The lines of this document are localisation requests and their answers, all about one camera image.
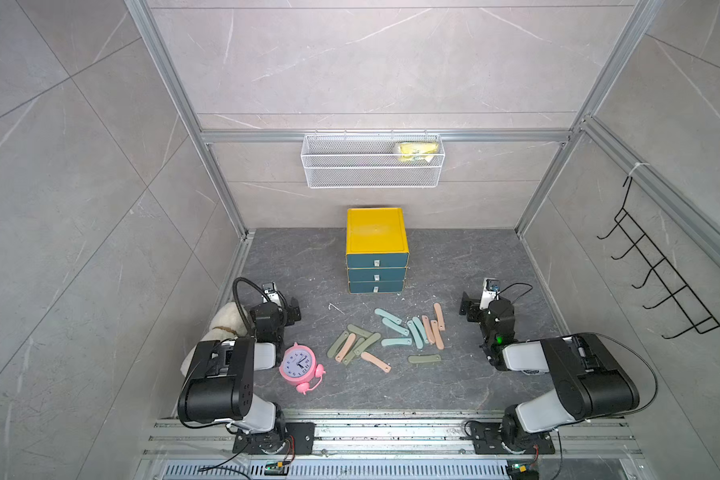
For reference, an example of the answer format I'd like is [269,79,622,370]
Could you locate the pink knife cluster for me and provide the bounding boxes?
[335,333,357,363]
[421,315,435,344]
[430,320,445,350]

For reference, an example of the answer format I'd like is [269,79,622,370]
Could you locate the teal top drawer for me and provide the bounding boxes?
[346,253,409,269]

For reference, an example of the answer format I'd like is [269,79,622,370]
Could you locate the teal drawer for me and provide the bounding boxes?
[346,253,409,269]
[347,267,407,283]
[349,280,404,294]

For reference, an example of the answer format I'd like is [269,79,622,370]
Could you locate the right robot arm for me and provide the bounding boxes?
[459,278,659,454]

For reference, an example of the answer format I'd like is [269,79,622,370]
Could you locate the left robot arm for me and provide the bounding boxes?
[177,277,301,449]

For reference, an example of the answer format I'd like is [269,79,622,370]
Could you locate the teal bottom drawer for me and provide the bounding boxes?
[349,280,404,294]

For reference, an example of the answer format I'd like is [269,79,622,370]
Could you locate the teal middle drawer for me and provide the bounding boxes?
[347,267,407,283]

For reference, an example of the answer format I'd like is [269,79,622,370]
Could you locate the yellow drawer cabinet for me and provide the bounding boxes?
[346,208,410,256]

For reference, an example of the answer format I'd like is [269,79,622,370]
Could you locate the white plush dog toy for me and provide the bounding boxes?
[200,302,247,342]

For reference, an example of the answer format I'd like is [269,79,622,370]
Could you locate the pink alarm clock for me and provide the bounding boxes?
[279,343,325,395]

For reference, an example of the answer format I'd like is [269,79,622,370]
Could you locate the olive knife far left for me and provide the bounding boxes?
[327,331,350,358]

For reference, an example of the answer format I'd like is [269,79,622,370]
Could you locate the mint knife vertical right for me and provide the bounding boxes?
[408,317,430,350]

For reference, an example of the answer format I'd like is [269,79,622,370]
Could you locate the olive knife lower right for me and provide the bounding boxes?
[407,354,442,365]

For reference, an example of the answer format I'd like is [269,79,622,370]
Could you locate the olive knife top left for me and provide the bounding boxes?
[347,324,373,338]

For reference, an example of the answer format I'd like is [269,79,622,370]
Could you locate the olive knife under diagonal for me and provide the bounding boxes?
[342,337,365,365]

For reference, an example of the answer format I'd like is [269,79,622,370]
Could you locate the olive knife long diagonal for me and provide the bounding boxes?
[353,332,381,356]

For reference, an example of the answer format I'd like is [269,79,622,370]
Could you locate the mint knife horizontal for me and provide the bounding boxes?
[381,337,413,347]

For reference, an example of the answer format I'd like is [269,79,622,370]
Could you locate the mint knife top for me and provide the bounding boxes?
[374,308,403,325]

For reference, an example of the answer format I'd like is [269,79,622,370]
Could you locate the yellow sponge in basket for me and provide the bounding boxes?
[393,142,440,163]

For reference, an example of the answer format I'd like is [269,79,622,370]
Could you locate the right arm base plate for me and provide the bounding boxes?
[463,420,556,455]

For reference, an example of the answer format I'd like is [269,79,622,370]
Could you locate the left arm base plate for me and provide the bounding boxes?
[234,422,316,456]

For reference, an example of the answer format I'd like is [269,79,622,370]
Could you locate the black wire hook rack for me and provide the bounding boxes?
[596,176,720,340]

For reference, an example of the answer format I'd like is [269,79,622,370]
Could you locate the white wire wall basket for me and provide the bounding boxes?
[300,133,445,189]

